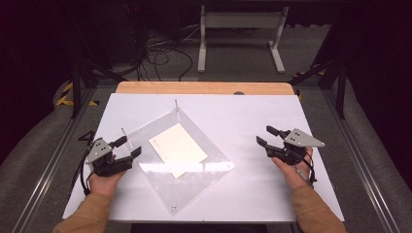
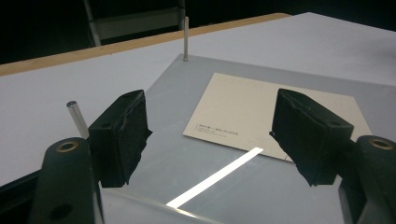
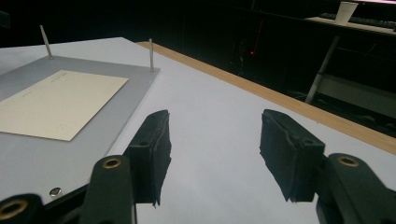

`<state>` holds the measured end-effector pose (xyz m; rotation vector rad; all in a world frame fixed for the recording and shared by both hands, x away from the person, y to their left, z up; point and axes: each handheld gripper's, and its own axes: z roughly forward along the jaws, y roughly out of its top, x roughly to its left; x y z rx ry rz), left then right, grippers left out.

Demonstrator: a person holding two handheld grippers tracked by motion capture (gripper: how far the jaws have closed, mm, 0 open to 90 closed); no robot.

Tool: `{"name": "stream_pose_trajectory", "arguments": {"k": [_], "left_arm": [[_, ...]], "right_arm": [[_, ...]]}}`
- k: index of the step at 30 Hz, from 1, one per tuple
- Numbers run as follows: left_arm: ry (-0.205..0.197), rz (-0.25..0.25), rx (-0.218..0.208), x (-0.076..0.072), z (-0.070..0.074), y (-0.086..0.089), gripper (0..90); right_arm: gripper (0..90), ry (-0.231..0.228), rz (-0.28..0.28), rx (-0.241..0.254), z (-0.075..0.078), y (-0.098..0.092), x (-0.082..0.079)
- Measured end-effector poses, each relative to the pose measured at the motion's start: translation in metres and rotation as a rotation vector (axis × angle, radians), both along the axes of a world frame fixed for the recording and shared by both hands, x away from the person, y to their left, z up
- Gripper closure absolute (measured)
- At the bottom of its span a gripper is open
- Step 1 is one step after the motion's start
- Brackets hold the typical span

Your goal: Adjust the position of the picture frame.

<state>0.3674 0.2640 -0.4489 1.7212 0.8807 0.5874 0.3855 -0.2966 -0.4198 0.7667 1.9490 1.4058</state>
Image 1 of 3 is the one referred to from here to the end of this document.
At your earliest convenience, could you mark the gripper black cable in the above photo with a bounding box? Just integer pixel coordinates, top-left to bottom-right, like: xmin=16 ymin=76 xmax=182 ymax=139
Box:
xmin=294 ymin=149 xmax=319 ymax=188
xmin=77 ymin=129 xmax=97 ymax=197

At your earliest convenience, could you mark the white board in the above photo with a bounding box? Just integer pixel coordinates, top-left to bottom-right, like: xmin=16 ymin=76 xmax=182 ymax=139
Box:
xmin=62 ymin=92 xmax=345 ymax=224

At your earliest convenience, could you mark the white metal stand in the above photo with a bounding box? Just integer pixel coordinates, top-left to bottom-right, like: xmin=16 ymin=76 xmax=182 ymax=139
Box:
xmin=196 ymin=4 xmax=291 ymax=75

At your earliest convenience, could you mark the clear acrylic frame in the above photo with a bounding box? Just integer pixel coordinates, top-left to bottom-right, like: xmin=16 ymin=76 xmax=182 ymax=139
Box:
xmin=120 ymin=99 xmax=235 ymax=217

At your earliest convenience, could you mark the yellow and black floor tape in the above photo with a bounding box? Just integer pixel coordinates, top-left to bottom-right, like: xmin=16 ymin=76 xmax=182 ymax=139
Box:
xmin=54 ymin=82 xmax=100 ymax=108

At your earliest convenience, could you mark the black tripod stand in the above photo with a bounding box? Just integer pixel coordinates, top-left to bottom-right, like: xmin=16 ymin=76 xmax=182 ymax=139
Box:
xmin=69 ymin=57 xmax=128 ymax=119
xmin=289 ymin=58 xmax=348 ymax=120

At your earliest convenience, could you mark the cream paper card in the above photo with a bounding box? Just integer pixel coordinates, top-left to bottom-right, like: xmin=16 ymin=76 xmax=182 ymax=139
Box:
xmin=148 ymin=122 xmax=209 ymax=180

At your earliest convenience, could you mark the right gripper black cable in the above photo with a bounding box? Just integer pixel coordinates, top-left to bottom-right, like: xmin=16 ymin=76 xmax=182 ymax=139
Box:
xmin=294 ymin=149 xmax=319 ymax=188

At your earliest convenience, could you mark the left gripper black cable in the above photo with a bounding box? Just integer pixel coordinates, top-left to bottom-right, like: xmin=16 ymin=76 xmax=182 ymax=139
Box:
xmin=77 ymin=129 xmax=97 ymax=197

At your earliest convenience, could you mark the person's right hand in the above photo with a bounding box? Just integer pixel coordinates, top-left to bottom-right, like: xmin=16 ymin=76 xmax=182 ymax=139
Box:
xmin=271 ymin=147 xmax=315 ymax=191

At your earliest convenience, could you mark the aluminium floor rail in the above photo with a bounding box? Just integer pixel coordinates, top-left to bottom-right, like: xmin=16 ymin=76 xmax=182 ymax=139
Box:
xmin=11 ymin=84 xmax=99 ymax=233
xmin=320 ymin=86 xmax=403 ymax=233

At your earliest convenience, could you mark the person's left hand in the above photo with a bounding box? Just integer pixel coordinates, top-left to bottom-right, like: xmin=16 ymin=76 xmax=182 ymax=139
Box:
xmin=87 ymin=154 xmax=128 ymax=197

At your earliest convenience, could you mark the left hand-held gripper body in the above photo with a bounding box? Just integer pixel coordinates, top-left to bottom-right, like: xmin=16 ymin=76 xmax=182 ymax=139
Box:
xmin=85 ymin=137 xmax=134 ymax=178

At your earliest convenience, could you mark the bundle of black floor cables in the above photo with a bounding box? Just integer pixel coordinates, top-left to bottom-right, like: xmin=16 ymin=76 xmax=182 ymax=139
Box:
xmin=124 ymin=2 xmax=195 ymax=83

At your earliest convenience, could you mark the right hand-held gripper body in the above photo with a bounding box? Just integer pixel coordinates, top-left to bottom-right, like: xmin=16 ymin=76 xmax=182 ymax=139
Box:
xmin=267 ymin=127 xmax=326 ymax=167

